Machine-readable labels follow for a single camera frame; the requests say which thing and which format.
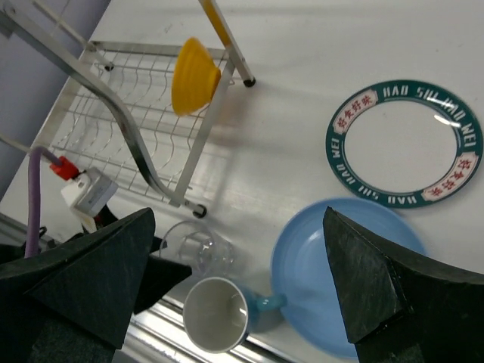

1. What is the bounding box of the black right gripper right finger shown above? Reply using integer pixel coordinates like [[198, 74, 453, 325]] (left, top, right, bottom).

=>
[[323, 208, 483, 362]]

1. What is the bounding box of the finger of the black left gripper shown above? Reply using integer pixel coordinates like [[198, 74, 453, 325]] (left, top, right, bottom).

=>
[[133, 256, 192, 314]]

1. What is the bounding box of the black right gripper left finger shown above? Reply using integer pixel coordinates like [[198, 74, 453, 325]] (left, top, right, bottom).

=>
[[1, 208, 155, 362]]

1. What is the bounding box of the clear drinking glass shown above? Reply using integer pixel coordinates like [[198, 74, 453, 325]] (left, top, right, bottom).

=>
[[157, 221, 235, 278]]

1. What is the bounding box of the yellow bowl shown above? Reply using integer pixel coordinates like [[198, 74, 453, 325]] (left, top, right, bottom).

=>
[[171, 37, 222, 116]]

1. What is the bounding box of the stainless steel dish rack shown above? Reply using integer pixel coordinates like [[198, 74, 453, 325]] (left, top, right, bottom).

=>
[[1, 1, 256, 219]]

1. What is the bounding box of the blue mug white inside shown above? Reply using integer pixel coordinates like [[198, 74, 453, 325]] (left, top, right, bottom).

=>
[[182, 277, 287, 353]]

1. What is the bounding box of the blue plate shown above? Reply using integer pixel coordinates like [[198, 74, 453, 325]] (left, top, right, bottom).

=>
[[271, 197, 427, 358]]

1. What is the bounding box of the white plate green rim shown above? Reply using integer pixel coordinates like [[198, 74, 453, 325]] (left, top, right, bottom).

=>
[[325, 79, 483, 209]]

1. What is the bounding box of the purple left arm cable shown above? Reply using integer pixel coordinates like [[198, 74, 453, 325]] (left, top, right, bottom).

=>
[[24, 146, 79, 259]]

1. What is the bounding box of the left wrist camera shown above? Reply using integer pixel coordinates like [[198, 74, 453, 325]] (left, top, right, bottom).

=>
[[61, 167, 118, 232]]

